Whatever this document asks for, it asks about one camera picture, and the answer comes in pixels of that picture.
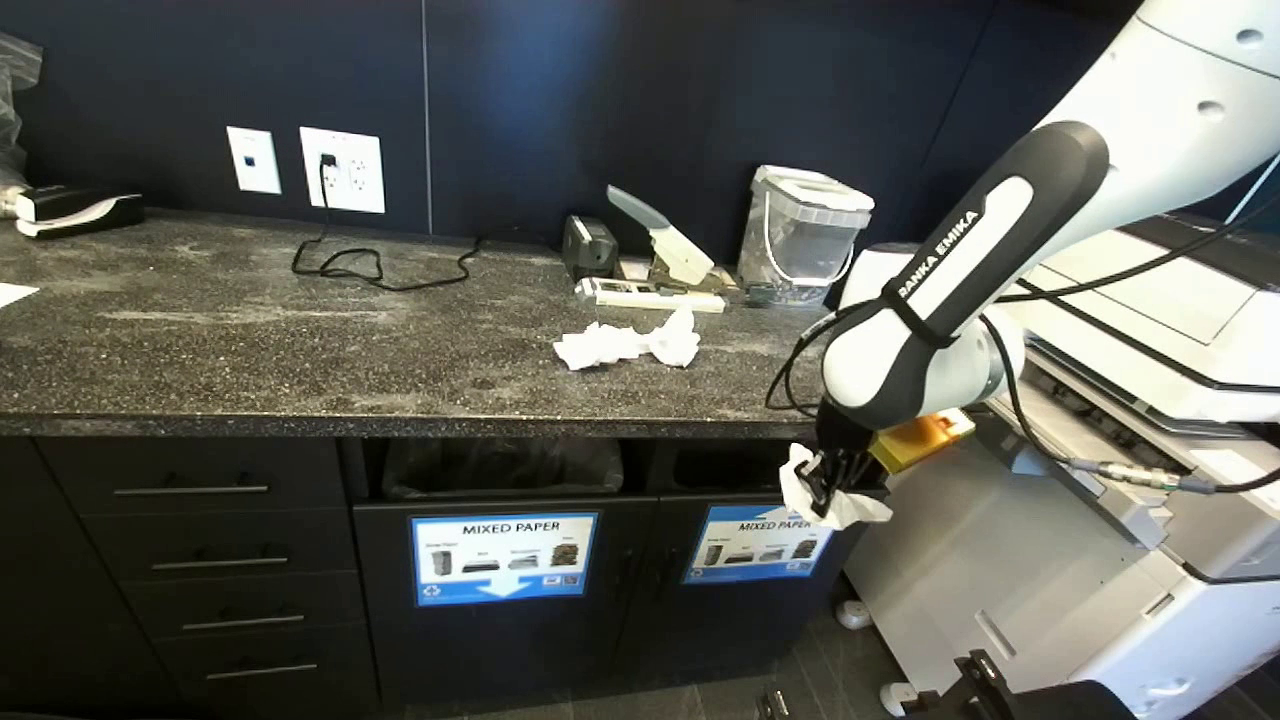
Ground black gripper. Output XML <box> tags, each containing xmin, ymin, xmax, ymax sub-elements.
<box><xmin>808</xmin><ymin>406</ymin><xmax>890</xmax><ymax>524</ymax></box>

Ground wide white paper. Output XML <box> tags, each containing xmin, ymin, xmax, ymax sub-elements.
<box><xmin>547</xmin><ymin>322</ymin><xmax>656</xmax><ymax>377</ymax></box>

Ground grey plastic bin liner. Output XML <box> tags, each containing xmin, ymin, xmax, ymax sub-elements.
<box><xmin>377</xmin><ymin>441</ymin><xmax>627</xmax><ymax>505</ymax></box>

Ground bin panel with down-arrow sign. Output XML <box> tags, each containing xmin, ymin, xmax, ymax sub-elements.
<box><xmin>353</xmin><ymin>497</ymin><xmax>661</xmax><ymax>706</ymax></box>

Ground dark counter cabinet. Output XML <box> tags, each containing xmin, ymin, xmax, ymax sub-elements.
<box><xmin>0</xmin><ymin>431</ymin><xmax>937</xmax><ymax>720</ymax></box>

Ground mixed paper sign arrow up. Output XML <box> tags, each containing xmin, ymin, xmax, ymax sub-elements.
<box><xmin>679</xmin><ymin>500</ymin><xmax>838</xmax><ymax>590</ymax></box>

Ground grey printer side tray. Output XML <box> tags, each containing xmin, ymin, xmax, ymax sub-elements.
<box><xmin>977</xmin><ymin>386</ymin><xmax>1183</xmax><ymax>545</ymax></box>

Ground large white office printer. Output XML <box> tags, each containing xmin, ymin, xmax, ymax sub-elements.
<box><xmin>841</xmin><ymin>218</ymin><xmax>1280</xmax><ymax>720</ymax></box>

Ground stapler with grey lever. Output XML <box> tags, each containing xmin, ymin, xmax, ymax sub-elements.
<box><xmin>574</xmin><ymin>181</ymin><xmax>738</xmax><ymax>322</ymax></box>

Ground mixed paper sign arrow down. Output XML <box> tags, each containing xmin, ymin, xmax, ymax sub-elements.
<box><xmin>408</xmin><ymin>508</ymin><xmax>599</xmax><ymax>613</ymax></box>

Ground dark cabinet drawer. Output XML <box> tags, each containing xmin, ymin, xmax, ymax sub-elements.
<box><xmin>155</xmin><ymin>638</ymin><xmax>382</xmax><ymax>711</ymax></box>
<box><xmin>76</xmin><ymin>516</ymin><xmax>360</xmax><ymax>586</ymax></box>
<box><xmin>35</xmin><ymin>435</ymin><xmax>353</xmax><ymax>521</ymax></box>
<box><xmin>120</xmin><ymin>571</ymin><xmax>372</xmax><ymax>648</ymax></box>

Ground clear plastic bag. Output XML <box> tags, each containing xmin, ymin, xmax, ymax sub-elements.
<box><xmin>0</xmin><ymin>34</ymin><xmax>48</xmax><ymax>205</ymax></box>

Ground gold wrist camera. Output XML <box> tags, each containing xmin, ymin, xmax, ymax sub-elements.
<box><xmin>874</xmin><ymin>410</ymin><xmax>980</xmax><ymax>476</ymax></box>

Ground black velcro strap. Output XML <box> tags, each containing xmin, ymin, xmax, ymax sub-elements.
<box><xmin>879</xmin><ymin>280</ymin><xmax>962</xmax><ymax>351</ymax></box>

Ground thin black camera cable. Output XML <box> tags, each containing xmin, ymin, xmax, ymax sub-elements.
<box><xmin>980</xmin><ymin>247</ymin><xmax>1280</xmax><ymax>500</ymax></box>

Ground black cable on counter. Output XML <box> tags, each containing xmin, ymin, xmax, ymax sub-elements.
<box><xmin>289</xmin><ymin>157</ymin><xmax>489</xmax><ymax>297</ymax></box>

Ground large white wall outlet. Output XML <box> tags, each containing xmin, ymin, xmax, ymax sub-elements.
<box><xmin>297</xmin><ymin>123</ymin><xmax>389</xmax><ymax>218</ymax></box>

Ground small white wall plate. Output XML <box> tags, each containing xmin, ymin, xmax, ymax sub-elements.
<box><xmin>223</xmin><ymin>123</ymin><xmax>285</xmax><ymax>201</ymax></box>

